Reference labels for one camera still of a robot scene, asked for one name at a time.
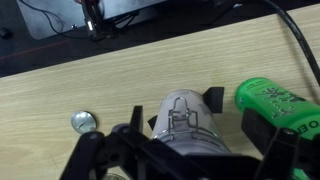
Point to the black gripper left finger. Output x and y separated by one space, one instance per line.
126 147

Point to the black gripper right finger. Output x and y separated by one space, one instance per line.
283 149

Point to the white metal clasp container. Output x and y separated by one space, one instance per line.
185 124

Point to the green plastic drink bottle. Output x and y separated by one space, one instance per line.
280 107

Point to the small round metal cap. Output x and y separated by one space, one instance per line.
83 122

